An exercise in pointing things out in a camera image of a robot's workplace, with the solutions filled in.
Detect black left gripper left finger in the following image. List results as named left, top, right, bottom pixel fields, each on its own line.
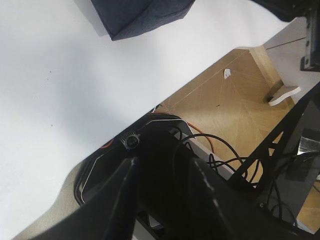
left=35, top=157, right=138, bottom=240

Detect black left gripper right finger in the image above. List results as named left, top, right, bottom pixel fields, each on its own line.
left=189, top=158, right=318, bottom=240

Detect dark blue lunch bag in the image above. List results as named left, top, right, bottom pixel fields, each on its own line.
left=92, top=0, right=194, bottom=41

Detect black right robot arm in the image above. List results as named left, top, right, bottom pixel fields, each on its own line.
left=252, top=0, right=320, bottom=22

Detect black metal stand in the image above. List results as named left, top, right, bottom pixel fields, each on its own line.
left=227, top=84, right=320, bottom=240

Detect white paper scrap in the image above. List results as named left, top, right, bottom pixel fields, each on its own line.
left=223, top=68, right=232, bottom=80

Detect black floor cables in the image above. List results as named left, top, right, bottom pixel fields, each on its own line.
left=172, top=126, right=320, bottom=228

